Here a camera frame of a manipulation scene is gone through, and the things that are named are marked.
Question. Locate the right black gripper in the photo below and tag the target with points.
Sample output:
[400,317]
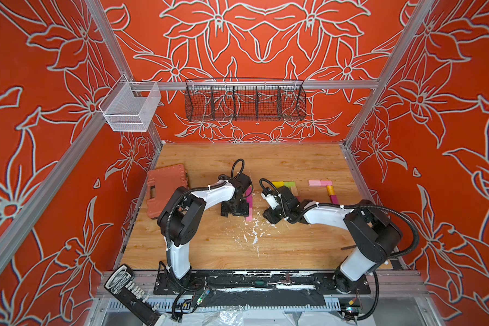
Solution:
[276,214]

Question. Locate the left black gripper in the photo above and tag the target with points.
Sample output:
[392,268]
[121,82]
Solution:
[244,212]

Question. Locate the magenta block top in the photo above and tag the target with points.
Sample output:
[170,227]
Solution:
[249,191]

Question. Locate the pale pink block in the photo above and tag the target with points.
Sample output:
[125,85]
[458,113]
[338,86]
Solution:
[249,218]

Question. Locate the green block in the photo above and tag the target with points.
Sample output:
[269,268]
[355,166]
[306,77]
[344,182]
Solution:
[290,184]

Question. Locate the light pink block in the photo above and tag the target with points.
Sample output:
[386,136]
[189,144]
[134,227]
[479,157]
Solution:
[326,183]

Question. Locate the orange yellow cylinder block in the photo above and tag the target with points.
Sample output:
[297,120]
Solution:
[330,190]

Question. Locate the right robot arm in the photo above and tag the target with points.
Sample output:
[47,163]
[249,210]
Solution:
[375,235]

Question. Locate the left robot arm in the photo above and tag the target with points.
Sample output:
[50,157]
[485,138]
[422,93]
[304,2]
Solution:
[181,217]

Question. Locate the red plastic tool case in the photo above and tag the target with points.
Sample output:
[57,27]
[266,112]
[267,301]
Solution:
[161,185]

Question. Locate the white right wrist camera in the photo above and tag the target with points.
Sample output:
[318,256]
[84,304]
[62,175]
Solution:
[271,199]

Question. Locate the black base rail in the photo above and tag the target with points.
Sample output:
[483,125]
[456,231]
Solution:
[292,290]

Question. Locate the black wire basket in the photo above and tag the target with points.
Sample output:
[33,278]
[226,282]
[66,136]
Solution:
[235,99]

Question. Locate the white wire basket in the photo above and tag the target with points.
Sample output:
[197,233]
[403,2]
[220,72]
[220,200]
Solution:
[130,106]

